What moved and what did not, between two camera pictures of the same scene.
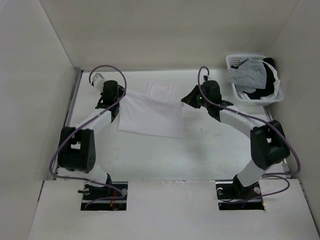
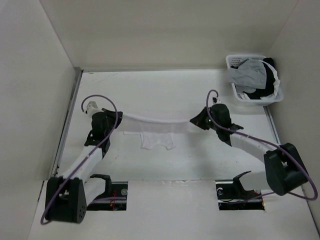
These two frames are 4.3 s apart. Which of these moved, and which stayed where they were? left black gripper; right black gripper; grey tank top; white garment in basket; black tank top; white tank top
Moved: white tank top; left black gripper; right black gripper
Stayed: grey tank top; black tank top; white garment in basket
